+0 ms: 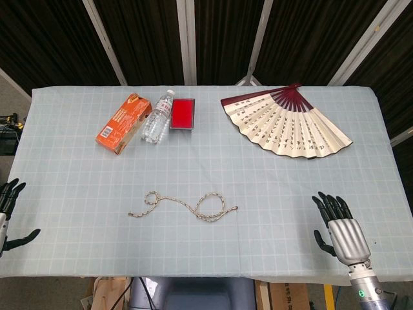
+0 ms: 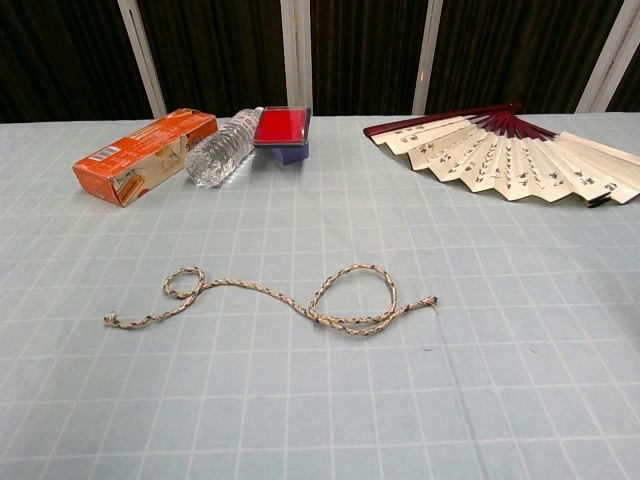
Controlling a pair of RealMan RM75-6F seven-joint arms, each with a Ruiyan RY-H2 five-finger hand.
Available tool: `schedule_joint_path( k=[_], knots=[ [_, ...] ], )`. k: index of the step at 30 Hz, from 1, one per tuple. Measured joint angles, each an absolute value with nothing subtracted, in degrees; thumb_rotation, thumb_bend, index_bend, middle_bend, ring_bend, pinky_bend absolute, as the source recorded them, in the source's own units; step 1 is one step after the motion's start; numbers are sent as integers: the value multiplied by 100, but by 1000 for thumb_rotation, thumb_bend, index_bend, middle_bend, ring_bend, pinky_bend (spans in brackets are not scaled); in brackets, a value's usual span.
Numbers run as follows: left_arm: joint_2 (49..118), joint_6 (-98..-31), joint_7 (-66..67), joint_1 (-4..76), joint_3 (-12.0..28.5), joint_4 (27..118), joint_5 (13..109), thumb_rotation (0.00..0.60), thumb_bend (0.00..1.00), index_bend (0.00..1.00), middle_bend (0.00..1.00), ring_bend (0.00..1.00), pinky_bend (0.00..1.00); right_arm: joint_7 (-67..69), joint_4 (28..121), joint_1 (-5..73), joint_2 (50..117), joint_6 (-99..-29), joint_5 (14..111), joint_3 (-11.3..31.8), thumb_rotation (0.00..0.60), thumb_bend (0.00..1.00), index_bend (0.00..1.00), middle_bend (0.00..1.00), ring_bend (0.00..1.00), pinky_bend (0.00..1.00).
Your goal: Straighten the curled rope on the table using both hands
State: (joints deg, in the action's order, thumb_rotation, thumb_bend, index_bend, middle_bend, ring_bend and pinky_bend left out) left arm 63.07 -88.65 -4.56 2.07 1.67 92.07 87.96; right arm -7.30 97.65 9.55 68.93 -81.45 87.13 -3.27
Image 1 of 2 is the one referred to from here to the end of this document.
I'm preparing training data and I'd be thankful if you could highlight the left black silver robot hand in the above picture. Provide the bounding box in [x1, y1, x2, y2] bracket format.
[0, 178, 42, 258]

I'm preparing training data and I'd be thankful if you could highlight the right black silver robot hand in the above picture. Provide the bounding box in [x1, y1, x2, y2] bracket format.
[311, 191, 372, 265]

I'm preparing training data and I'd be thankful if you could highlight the beige braided rope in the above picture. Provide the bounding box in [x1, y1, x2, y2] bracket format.
[128, 191, 239, 223]

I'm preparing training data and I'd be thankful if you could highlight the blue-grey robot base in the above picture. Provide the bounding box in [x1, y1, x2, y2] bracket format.
[128, 276, 257, 310]

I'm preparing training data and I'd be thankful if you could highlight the brown cardboard box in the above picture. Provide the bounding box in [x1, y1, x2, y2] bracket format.
[269, 282, 310, 310]

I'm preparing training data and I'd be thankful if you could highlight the black equipment with yellow clips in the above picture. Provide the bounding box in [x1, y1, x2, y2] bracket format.
[0, 112, 26, 156]

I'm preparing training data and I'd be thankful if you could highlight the light wooden plank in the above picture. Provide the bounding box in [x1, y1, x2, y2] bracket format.
[254, 280, 270, 310]

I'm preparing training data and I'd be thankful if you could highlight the paper folding fan with calligraphy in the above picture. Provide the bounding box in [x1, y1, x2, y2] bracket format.
[220, 83, 354, 161]

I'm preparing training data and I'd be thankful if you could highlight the plywood crate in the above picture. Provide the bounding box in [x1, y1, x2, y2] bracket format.
[80, 276, 132, 310]

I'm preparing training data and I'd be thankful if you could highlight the light blue checked tablecloth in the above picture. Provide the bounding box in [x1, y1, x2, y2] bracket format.
[0, 84, 413, 287]

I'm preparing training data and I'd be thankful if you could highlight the orange carton box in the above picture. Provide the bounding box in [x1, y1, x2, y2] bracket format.
[94, 92, 154, 156]

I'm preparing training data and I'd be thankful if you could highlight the clear plastic water bottle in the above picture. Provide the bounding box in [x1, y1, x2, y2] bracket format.
[140, 89, 176, 145]

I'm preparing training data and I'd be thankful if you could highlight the red ink pad box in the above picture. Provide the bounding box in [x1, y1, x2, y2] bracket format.
[168, 98, 196, 132]

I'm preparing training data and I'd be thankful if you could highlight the white metal frame bar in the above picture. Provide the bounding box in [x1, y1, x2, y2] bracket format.
[328, 0, 398, 87]
[0, 67, 33, 98]
[82, 0, 128, 87]
[388, 127, 413, 146]
[235, 0, 274, 87]
[176, 0, 197, 87]

